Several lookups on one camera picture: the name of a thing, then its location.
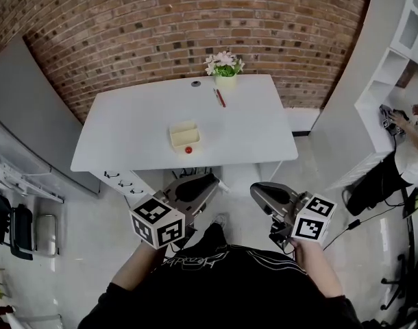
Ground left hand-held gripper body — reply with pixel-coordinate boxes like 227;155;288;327
128;173;220;249

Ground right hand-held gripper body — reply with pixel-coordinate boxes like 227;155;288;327
249;182;337;244

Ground black bag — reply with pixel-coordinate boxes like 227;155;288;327
345;151;408;217

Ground person's black shirt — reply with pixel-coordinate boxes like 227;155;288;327
77;222;365;329

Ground person's right forearm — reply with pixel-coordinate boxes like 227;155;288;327
292;239;344;298

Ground white shelf unit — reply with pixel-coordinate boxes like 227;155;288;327
354;0;418;157

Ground black office chair base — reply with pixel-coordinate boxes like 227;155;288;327
380;251;418;312

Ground black power adapter cable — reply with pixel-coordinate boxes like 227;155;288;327
322;197;407;252

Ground grey cabinet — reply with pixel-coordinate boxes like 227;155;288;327
0;35;101;196

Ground white drawer cabinet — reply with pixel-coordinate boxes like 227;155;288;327
89;169;151;200

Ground potted pink flowers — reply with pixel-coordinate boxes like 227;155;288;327
204;50;246;89

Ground person's left forearm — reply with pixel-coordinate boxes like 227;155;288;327
111;242;169;291

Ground grey stool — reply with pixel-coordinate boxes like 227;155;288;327
35;213;60;258

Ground cream pen holder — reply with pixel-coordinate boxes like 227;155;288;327
169;119;204;156

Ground black folding chair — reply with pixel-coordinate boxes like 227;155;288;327
0;180;35;261

